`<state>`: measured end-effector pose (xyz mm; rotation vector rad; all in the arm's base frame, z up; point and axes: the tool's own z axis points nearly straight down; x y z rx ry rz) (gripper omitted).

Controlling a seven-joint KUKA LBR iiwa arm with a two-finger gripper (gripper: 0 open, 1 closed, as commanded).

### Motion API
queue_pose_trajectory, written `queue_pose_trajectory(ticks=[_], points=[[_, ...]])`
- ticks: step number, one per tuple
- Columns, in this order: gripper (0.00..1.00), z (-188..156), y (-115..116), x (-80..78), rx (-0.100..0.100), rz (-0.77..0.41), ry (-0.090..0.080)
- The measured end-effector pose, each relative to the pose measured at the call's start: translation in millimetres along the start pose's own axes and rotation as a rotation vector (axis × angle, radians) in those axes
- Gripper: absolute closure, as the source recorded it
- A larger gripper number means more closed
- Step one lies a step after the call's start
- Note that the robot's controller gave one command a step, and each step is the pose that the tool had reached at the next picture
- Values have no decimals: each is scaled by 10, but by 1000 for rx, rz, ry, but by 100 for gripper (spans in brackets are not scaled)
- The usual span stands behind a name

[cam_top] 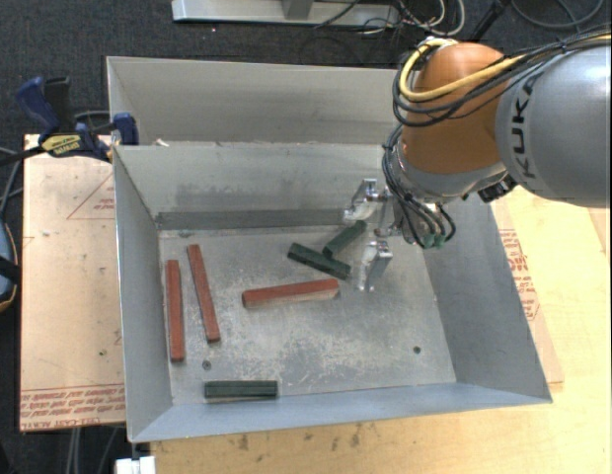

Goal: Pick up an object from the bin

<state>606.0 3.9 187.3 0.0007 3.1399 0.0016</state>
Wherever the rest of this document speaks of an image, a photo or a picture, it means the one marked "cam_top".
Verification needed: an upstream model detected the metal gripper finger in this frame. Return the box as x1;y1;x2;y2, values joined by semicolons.
354;239;394;294
342;178;387;226

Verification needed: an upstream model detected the dark green flat block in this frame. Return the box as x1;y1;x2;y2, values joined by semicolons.
286;242;352;281
202;379;279;404
321;219;368;259

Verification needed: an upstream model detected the red-brown flat block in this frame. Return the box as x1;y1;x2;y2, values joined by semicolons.
241;277;342;310
165;259;187;363
186;243;223;345

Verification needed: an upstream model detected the grey metal bin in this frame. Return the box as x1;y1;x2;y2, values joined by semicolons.
106;55;554;444

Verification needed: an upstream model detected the black cylinder on white bracket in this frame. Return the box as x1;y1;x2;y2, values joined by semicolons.
477;175;518;204

